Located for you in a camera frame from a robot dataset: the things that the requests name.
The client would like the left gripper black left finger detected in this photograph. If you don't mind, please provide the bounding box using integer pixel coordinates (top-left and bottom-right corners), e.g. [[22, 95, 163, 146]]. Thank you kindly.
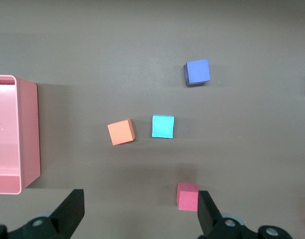
[[0, 189, 85, 239]]

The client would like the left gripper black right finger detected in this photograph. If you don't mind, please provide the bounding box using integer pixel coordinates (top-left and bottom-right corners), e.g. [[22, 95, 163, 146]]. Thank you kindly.
[[197, 190, 293, 239]]

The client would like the light blue foam block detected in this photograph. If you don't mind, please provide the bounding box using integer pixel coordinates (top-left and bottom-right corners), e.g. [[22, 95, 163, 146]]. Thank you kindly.
[[151, 114, 175, 139]]

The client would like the red foam block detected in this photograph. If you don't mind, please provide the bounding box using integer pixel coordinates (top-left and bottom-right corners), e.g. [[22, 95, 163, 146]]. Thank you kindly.
[[176, 183, 199, 212]]

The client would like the orange foam block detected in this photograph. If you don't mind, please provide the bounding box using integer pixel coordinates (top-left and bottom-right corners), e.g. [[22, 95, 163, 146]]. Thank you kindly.
[[107, 119, 137, 146]]

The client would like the pink plastic bin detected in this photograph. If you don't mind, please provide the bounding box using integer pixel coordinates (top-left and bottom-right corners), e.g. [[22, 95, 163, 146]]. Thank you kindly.
[[0, 74, 41, 195]]

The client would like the purple foam block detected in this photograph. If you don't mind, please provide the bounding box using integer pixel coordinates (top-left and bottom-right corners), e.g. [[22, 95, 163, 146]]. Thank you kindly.
[[183, 58, 211, 87]]

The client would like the brown table mat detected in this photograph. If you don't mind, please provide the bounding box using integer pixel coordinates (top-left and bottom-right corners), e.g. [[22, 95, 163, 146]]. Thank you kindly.
[[0, 0, 305, 239]]

